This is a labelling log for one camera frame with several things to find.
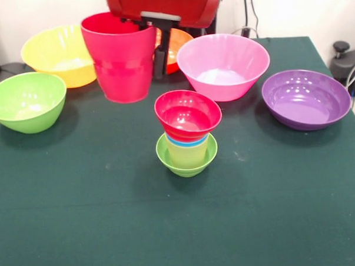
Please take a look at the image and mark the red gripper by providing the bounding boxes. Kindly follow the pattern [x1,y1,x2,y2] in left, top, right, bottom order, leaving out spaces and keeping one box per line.
[105,0,227,82]

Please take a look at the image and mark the small red bowl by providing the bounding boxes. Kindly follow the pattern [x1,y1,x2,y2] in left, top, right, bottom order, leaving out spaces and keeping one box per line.
[153,88,224,144]

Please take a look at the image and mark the blue cup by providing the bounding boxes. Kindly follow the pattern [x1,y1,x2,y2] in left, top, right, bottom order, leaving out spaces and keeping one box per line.
[167,134,211,149]

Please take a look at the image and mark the yellow cup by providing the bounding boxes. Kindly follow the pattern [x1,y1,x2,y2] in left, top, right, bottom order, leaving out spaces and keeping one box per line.
[165,136,211,171]

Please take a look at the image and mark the small green bowl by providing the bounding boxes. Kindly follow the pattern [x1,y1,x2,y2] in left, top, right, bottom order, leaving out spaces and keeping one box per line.
[155,131,220,179]

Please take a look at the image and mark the large green bowl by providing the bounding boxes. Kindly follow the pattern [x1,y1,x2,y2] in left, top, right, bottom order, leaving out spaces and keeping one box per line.
[0,70,69,135]

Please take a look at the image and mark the orange bowl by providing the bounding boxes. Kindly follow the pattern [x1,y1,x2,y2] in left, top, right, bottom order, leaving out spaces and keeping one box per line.
[154,26,195,75]

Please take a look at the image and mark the large pink bowl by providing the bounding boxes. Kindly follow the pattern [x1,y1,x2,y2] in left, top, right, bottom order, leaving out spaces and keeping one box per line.
[175,31,273,105]

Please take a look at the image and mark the large yellow bowl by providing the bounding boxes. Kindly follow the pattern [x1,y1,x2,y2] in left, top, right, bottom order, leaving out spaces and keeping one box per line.
[19,24,98,91]

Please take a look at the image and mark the purple bowl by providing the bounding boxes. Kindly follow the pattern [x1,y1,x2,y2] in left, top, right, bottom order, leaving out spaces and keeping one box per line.
[260,66,353,133]

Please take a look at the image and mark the dark green tablecloth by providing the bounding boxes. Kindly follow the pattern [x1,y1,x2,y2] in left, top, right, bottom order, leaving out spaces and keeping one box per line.
[0,33,355,266]

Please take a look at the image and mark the white and blue cables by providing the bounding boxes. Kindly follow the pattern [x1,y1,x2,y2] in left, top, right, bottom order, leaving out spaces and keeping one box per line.
[344,59,355,102]

